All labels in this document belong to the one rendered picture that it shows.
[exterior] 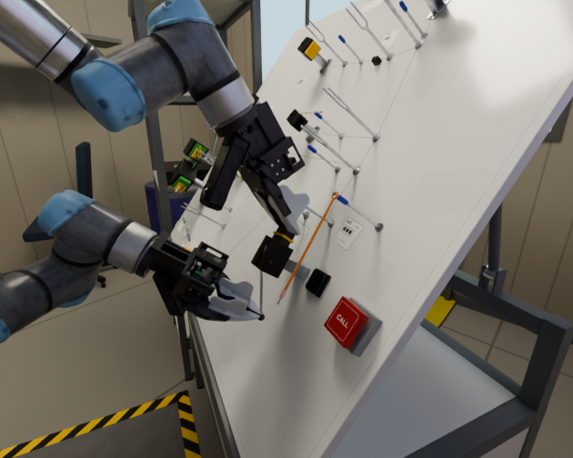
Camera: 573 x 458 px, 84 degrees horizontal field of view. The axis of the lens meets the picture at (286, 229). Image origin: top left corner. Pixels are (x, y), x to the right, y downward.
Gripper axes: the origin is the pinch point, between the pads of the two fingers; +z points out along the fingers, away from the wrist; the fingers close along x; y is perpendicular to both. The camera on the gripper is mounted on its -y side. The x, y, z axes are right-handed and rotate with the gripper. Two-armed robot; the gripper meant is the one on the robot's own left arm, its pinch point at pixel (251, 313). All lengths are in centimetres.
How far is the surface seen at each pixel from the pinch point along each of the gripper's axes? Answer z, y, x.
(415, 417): 39.7, -3.0, -2.5
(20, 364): -71, -193, 21
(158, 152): -49, -46, 77
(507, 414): 56, 6, 2
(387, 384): 37.1, -8.0, 4.2
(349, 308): 7.4, 19.1, -4.4
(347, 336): 8.0, 18.2, -7.9
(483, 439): 49.0, 4.3, -4.4
